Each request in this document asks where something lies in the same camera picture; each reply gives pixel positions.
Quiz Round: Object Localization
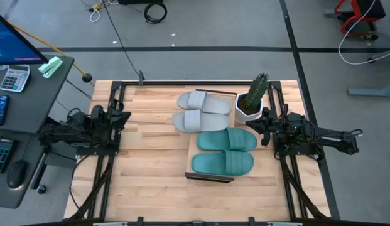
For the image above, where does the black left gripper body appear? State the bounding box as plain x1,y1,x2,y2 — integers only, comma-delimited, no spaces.
90,105,121,141

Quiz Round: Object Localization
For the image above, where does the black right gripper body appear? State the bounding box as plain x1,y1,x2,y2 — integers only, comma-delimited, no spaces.
261,106,290,147

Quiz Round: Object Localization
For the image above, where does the green rubber slide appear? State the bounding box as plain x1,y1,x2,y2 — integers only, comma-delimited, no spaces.
191,149,255,176
196,127,258,152

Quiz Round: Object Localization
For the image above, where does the grey rubber slide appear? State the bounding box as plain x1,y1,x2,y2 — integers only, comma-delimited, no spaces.
171,109,230,134
176,90,232,116

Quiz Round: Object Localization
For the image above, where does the green cactus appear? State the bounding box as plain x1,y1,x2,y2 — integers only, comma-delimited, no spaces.
244,73,269,110

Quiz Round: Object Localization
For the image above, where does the black desk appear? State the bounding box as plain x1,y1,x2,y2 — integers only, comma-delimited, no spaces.
0,55,75,210

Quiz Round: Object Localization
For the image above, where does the mint green stapler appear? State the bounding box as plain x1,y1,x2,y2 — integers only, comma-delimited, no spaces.
38,56,63,79

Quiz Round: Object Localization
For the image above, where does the grey calculator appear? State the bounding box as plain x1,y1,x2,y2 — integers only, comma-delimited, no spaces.
0,64,31,93

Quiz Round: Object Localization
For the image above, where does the grey desk foot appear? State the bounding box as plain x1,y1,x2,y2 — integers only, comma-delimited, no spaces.
347,83,390,97

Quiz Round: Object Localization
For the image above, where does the black computer mouse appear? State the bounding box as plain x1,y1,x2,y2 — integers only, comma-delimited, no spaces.
6,159,28,191

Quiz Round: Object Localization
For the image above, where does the dark smartphone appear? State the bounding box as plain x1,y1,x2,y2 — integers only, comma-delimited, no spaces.
0,95,10,127

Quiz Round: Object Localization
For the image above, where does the black keyboard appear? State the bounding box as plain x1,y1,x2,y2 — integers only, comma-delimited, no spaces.
0,137,15,173

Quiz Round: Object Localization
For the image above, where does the desk computer monitor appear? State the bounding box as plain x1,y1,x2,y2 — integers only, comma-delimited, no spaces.
0,9,50,66

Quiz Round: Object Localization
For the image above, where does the red and black cart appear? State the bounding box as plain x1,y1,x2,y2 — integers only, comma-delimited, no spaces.
334,0,387,41

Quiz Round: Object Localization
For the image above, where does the yellow cable with black knob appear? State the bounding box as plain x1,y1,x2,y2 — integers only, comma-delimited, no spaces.
8,21,95,87

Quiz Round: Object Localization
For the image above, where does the black aluminium table frame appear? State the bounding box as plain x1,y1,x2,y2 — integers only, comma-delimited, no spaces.
64,80,340,226

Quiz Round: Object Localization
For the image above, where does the wooden shelf with black frame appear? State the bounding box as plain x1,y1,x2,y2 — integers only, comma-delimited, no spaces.
184,89,239,183

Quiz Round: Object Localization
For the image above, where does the thin black floor cable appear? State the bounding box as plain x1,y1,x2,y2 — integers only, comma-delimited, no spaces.
102,0,142,79

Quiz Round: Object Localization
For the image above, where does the short white cable loop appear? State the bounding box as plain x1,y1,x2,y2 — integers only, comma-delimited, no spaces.
89,3,102,23

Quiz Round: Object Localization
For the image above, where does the long white cable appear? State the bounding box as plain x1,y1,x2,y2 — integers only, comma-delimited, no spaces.
338,0,390,66

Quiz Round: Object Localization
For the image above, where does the coiled black cable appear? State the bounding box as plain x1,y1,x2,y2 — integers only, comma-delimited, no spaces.
143,1,168,25

